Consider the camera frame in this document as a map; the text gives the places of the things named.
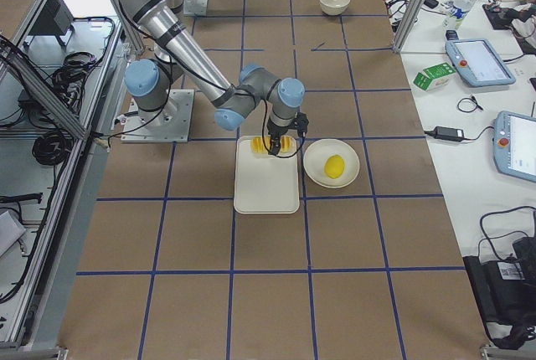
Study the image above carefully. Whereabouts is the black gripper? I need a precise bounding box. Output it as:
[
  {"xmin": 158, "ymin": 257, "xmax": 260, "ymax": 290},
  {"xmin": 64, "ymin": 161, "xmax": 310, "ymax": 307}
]
[{"xmin": 264, "ymin": 119, "xmax": 297, "ymax": 156}]

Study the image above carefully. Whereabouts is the sliced yellow bread loaf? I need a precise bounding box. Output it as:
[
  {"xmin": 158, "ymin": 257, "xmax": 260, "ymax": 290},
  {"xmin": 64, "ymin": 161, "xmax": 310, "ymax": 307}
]
[{"xmin": 250, "ymin": 136, "xmax": 296, "ymax": 154}]

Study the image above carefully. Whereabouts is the cream round plate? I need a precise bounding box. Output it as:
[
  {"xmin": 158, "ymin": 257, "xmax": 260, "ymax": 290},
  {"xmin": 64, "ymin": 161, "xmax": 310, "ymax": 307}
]
[{"xmin": 303, "ymin": 139, "xmax": 360, "ymax": 188}]

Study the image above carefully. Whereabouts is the cream rectangular tray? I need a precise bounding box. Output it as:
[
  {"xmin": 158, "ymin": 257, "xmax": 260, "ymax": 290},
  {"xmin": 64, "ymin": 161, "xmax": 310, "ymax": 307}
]
[{"xmin": 234, "ymin": 136, "xmax": 300, "ymax": 214}]

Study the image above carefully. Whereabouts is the yellow lemon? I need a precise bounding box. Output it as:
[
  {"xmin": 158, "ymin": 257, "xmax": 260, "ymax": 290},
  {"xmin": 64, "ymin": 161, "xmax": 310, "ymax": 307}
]
[{"xmin": 324, "ymin": 155, "xmax": 345, "ymax": 179}]

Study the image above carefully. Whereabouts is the cream bowl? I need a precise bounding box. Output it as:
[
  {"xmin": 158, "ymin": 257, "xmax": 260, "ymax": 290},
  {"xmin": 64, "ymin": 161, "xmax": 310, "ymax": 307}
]
[{"xmin": 318, "ymin": 0, "xmax": 351, "ymax": 16}]

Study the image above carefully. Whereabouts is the black power adapter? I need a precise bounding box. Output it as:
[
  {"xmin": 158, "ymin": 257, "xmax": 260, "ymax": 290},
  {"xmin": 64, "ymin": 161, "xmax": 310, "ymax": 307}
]
[{"xmin": 434, "ymin": 126, "xmax": 465, "ymax": 142}]

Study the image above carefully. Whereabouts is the green white carton box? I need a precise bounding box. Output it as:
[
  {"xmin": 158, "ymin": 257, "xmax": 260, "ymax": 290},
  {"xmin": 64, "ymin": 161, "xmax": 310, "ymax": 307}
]
[{"xmin": 413, "ymin": 62, "xmax": 456, "ymax": 91}]

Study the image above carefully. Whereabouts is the blue teach pendant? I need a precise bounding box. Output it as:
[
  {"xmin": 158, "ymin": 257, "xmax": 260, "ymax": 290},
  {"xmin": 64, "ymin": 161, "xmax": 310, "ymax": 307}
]
[
  {"xmin": 493, "ymin": 111, "xmax": 535, "ymax": 183},
  {"xmin": 445, "ymin": 39, "xmax": 516, "ymax": 87}
]

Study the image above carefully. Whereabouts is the clear water bottle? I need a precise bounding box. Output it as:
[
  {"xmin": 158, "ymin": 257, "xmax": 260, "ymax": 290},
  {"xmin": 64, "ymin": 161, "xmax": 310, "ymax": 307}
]
[{"xmin": 442, "ymin": 0, "xmax": 476, "ymax": 30}]

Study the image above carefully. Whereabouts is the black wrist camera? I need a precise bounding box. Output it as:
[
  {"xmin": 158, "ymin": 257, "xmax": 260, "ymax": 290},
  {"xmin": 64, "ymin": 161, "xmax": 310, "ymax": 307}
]
[{"xmin": 294, "ymin": 112, "xmax": 309, "ymax": 139}]

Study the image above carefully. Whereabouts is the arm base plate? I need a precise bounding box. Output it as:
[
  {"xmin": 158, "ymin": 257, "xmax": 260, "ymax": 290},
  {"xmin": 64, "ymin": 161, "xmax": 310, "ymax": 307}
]
[
  {"xmin": 120, "ymin": 90, "xmax": 195, "ymax": 143},
  {"xmin": 183, "ymin": 0, "xmax": 208, "ymax": 17}
]

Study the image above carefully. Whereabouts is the aluminium frame post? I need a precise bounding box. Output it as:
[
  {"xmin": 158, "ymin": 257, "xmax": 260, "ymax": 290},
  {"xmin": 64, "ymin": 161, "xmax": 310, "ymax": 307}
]
[{"xmin": 392, "ymin": 0, "xmax": 425, "ymax": 54}]

